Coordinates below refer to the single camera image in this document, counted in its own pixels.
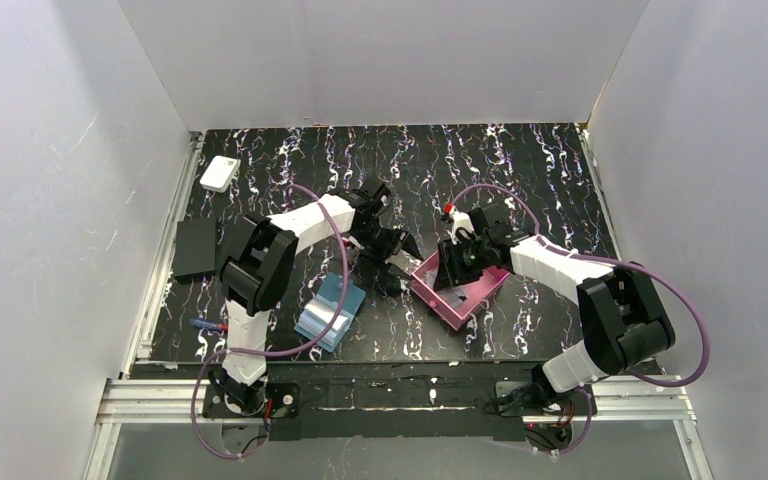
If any pink plastic box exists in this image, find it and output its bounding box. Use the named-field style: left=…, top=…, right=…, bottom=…
left=410, top=253, right=509, bottom=331

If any blue card holder wallet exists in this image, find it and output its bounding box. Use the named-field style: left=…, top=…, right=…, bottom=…
left=294, top=272, right=366, bottom=353

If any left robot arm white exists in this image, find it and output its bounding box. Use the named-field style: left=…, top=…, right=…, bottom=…
left=209, top=182, right=423, bottom=414

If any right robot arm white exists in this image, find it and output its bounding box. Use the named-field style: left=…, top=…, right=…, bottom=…
left=434, top=203, right=675, bottom=404

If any credit card in pink box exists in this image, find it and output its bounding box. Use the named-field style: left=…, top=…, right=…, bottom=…
left=451, top=282, right=486, bottom=304

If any black box near left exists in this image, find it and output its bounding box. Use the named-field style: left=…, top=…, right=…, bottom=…
left=217, top=219, right=251, bottom=268

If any black box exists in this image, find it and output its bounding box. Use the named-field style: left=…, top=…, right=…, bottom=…
left=217, top=219, right=251, bottom=268
left=171, top=217, right=218, bottom=281

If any white small device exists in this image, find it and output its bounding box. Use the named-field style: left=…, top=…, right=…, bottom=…
left=199, top=155, right=241, bottom=193

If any black box far left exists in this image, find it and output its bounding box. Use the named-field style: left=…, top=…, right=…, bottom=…
left=171, top=217, right=218, bottom=281

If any blue red pen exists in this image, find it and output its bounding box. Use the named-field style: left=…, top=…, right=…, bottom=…
left=189, top=318, right=229, bottom=332

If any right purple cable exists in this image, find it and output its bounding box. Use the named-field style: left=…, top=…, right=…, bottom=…
left=450, top=183, right=713, bottom=454

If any purple cable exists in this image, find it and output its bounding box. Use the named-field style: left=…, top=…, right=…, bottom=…
left=189, top=184, right=351, bottom=462
left=450, top=183, right=713, bottom=454

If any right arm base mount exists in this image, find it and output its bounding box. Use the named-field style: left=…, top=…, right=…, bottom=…
left=484, top=380, right=597, bottom=457

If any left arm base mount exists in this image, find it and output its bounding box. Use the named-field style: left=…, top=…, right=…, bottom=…
left=201, top=367, right=301, bottom=453

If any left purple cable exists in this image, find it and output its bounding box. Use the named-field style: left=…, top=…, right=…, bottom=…
left=189, top=184, right=351, bottom=462

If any aluminium frame rail front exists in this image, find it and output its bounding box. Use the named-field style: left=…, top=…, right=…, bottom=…
left=83, top=376, right=713, bottom=479

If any aluminium frame rail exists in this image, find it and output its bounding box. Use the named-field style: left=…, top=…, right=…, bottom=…
left=119, top=131, right=205, bottom=380
left=83, top=376, right=713, bottom=479

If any aluminium frame rail left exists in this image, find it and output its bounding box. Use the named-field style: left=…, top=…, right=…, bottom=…
left=119, top=131, right=205, bottom=380

